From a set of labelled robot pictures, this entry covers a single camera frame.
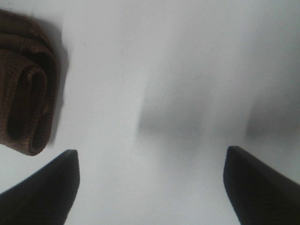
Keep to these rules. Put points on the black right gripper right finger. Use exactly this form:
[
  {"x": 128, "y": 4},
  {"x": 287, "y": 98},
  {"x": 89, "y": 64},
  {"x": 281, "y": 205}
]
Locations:
[{"x": 259, "y": 194}]

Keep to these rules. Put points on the brown towel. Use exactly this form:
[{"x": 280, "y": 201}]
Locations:
[{"x": 29, "y": 81}]

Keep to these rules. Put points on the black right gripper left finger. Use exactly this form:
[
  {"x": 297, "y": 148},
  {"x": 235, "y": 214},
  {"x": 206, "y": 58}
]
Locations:
[{"x": 45, "y": 197}]

